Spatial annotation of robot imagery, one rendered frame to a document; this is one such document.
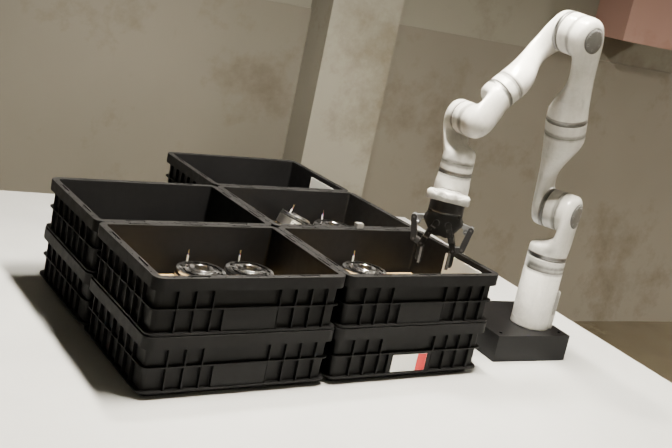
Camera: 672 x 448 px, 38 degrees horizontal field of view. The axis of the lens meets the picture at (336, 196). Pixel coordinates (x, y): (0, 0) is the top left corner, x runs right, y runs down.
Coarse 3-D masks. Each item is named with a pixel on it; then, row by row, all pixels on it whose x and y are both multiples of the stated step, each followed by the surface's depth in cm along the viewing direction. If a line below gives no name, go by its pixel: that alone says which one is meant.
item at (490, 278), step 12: (288, 228) 213; (300, 228) 215; (312, 228) 217; (324, 228) 219; (336, 228) 221; (348, 228) 223; (372, 228) 227; (300, 240) 206; (432, 240) 229; (336, 264) 195; (480, 264) 217; (348, 276) 190; (360, 276) 191; (372, 276) 192; (384, 276) 194; (396, 276) 196; (408, 276) 197; (420, 276) 199; (432, 276) 201; (444, 276) 203; (456, 276) 204; (468, 276) 206; (480, 276) 208; (492, 276) 210
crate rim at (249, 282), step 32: (128, 224) 193; (160, 224) 197; (192, 224) 201; (128, 256) 177; (160, 288) 168; (192, 288) 171; (224, 288) 175; (256, 288) 178; (288, 288) 182; (320, 288) 186
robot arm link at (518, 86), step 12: (564, 12) 213; (552, 24) 213; (540, 36) 212; (552, 36) 213; (528, 48) 211; (540, 48) 212; (552, 48) 214; (516, 60) 209; (528, 60) 208; (540, 60) 211; (504, 72) 207; (516, 72) 206; (528, 72) 207; (504, 84) 205; (516, 84) 206; (528, 84) 207; (516, 96) 206
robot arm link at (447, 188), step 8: (440, 176) 207; (448, 176) 206; (440, 184) 207; (448, 184) 206; (456, 184) 205; (464, 184) 206; (432, 192) 203; (440, 192) 203; (448, 192) 203; (456, 192) 205; (464, 192) 207; (440, 200) 203; (448, 200) 202; (456, 200) 202; (464, 200) 202
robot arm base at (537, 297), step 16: (528, 256) 233; (528, 272) 232; (544, 272) 230; (560, 272) 231; (528, 288) 232; (544, 288) 231; (528, 304) 232; (544, 304) 232; (512, 320) 236; (528, 320) 233; (544, 320) 233
